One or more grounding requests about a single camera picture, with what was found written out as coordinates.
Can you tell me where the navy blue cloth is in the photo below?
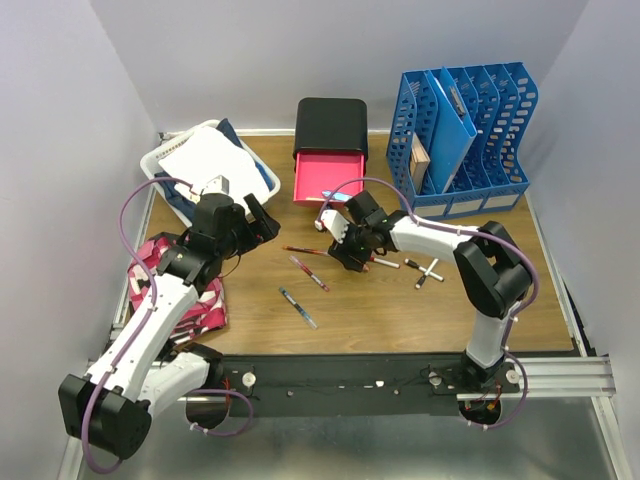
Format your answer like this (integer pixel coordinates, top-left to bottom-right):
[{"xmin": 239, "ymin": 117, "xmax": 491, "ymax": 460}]
[{"xmin": 153, "ymin": 117, "xmax": 277, "ymax": 226}]

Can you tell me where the pink gel pen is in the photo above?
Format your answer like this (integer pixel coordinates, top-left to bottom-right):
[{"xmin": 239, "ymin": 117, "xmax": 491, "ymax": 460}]
[{"xmin": 289, "ymin": 255, "xmax": 330, "ymax": 292}]

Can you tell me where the white plastic basket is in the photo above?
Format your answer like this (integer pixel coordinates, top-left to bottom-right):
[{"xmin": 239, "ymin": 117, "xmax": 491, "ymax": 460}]
[{"xmin": 139, "ymin": 118, "xmax": 282, "ymax": 229}]

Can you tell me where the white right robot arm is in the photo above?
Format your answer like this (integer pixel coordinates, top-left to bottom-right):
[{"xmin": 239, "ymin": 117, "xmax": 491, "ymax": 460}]
[{"xmin": 314, "ymin": 191, "xmax": 537, "ymax": 392}]

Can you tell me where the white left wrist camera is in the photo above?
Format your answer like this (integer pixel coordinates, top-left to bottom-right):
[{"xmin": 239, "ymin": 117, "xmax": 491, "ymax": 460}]
[{"xmin": 195, "ymin": 175, "xmax": 230, "ymax": 196}]

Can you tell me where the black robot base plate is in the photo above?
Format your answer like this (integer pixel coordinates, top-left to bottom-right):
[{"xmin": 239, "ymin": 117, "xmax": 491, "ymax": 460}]
[{"xmin": 222, "ymin": 353, "xmax": 521, "ymax": 418}]

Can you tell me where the black capped whiteboard marker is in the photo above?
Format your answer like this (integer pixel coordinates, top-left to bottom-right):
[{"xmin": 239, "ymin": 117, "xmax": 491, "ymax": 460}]
[{"xmin": 404, "ymin": 258, "xmax": 444, "ymax": 282}]

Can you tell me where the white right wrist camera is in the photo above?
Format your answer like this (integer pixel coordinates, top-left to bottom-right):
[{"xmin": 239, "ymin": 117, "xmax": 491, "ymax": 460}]
[{"xmin": 314, "ymin": 209, "xmax": 351, "ymax": 244}]

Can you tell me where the red capped whiteboard marker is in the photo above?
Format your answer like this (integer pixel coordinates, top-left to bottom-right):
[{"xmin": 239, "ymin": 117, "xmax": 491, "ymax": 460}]
[{"xmin": 370, "ymin": 256, "xmax": 400, "ymax": 269}]

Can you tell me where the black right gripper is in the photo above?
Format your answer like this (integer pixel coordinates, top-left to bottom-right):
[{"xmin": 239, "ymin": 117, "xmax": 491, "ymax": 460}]
[{"xmin": 327, "ymin": 216, "xmax": 373, "ymax": 274}]

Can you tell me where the blue file folder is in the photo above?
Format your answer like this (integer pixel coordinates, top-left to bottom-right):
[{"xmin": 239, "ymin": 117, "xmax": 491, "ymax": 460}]
[{"xmin": 426, "ymin": 68, "xmax": 477, "ymax": 194}]

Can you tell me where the blue gel pen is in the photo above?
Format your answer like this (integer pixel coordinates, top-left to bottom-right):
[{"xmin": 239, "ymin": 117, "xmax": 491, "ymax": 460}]
[{"xmin": 279, "ymin": 287, "xmax": 318, "ymax": 330}]

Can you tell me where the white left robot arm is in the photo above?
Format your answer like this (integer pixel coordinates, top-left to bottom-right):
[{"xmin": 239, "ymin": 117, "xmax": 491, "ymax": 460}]
[{"xmin": 58, "ymin": 193, "xmax": 280, "ymax": 474}]

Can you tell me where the orange cover paperback book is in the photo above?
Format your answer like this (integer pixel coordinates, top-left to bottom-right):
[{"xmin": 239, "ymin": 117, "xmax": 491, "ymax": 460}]
[{"xmin": 409, "ymin": 134, "xmax": 430, "ymax": 195}]

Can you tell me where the pink camouflage cloth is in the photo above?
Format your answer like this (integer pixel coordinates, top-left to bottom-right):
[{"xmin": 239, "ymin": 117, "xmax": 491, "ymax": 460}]
[{"xmin": 127, "ymin": 232, "xmax": 228, "ymax": 346}]

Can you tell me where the pink drawer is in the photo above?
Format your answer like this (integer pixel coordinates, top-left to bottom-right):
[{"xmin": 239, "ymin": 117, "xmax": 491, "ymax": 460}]
[{"xmin": 293, "ymin": 150, "xmax": 366, "ymax": 206}]

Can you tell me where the black pink drawer cabinet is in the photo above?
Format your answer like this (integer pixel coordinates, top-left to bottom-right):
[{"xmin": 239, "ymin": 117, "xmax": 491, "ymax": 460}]
[{"xmin": 293, "ymin": 97, "xmax": 369, "ymax": 159}]

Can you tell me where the blue magazine file rack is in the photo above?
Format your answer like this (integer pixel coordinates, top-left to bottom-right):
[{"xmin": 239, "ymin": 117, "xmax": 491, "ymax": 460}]
[{"xmin": 386, "ymin": 62, "xmax": 538, "ymax": 219}]

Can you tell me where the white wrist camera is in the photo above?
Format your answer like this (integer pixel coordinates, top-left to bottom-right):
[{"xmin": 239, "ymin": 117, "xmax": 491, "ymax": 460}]
[
  {"xmin": 314, "ymin": 209, "xmax": 351, "ymax": 244},
  {"xmin": 195, "ymin": 175, "xmax": 230, "ymax": 196}
]

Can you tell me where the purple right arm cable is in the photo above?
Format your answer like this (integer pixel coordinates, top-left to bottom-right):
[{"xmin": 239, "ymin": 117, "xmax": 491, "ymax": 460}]
[{"xmin": 314, "ymin": 177, "xmax": 541, "ymax": 431}]

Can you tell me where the orange red gel pen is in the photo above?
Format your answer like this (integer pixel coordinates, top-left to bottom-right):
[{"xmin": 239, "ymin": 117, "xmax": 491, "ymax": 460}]
[{"xmin": 282, "ymin": 245, "xmax": 330, "ymax": 257}]

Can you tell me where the blue correction tape dispenser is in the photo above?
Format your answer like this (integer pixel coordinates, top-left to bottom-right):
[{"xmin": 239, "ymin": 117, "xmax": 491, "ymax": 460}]
[{"xmin": 322, "ymin": 190, "xmax": 352, "ymax": 203}]

